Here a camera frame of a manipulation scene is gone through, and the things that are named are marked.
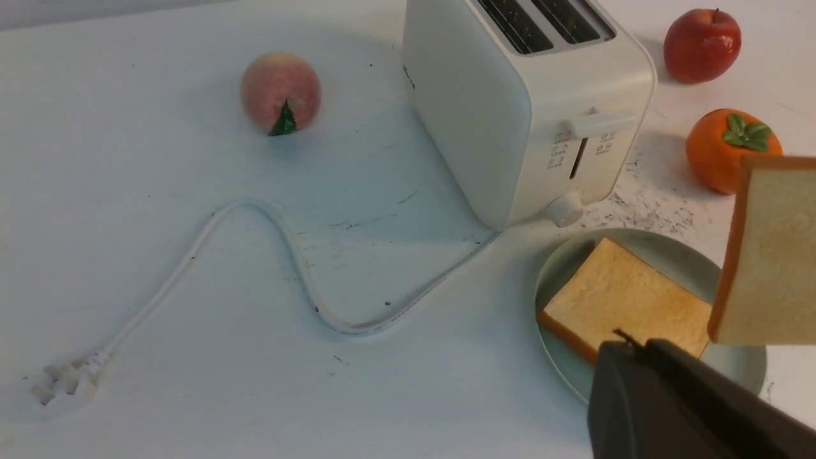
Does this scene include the red apple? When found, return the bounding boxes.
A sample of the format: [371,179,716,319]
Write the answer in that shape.
[662,8,742,84]

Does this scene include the toasted bread slice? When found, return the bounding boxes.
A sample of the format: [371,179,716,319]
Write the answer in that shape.
[536,238,711,366]
[708,154,815,346]

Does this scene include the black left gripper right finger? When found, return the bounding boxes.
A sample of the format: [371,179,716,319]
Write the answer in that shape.
[645,339,814,458]

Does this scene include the light green round plate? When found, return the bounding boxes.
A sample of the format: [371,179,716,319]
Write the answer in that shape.
[534,228,768,405]

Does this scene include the pink peach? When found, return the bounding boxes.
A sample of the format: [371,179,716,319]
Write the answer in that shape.
[240,52,323,136]

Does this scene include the white two-slot toaster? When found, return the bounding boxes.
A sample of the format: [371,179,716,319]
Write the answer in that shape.
[402,1,657,231]

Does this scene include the white power cord with plug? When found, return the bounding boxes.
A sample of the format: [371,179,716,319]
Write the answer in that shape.
[31,198,499,409]

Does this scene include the orange persimmon with green leaf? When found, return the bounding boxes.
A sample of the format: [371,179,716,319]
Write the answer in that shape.
[685,108,783,195]

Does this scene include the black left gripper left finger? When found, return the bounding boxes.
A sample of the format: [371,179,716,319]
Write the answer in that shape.
[588,342,734,458]

